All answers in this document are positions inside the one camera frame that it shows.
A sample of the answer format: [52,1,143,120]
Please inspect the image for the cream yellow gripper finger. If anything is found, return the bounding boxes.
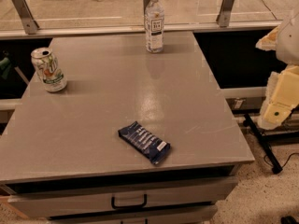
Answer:
[258,65,299,130]

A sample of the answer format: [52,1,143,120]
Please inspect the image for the clear plastic water bottle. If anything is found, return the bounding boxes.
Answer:
[144,0,164,53]

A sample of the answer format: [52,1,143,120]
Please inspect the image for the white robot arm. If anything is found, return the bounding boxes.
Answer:
[256,9,299,130]

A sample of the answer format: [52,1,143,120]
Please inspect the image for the black stand leg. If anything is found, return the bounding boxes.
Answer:
[243,114,282,175]

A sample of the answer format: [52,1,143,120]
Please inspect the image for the grey upper drawer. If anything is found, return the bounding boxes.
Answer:
[8,176,237,217]

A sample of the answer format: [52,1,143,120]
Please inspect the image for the grey drawer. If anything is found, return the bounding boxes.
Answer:
[8,176,237,217]
[48,205,217,224]

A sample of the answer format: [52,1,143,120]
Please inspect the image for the dark blue snack bar wrapper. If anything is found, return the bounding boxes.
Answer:
[118,121,171,165]

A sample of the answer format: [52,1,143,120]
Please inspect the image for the grey lower drawer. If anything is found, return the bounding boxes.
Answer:
[48,205,217,224]

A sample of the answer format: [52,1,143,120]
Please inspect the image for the white green soda can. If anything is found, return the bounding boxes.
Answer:
[31,48,67,92]

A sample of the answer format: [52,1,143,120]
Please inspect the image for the right metal bracket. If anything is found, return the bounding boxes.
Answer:
[216,0,235,27]

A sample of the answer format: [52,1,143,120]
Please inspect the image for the black floor cable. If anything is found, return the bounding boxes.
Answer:
[256,0,278,21]

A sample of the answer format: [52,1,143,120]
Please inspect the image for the black drawer handle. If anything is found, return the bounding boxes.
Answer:
[110,194,148,210]

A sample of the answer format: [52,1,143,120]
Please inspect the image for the metal rail frame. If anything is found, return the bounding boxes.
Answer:
[0,20,282,40]

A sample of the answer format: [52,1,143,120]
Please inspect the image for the left metal bracket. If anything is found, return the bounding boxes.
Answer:
[11,0,39,35]

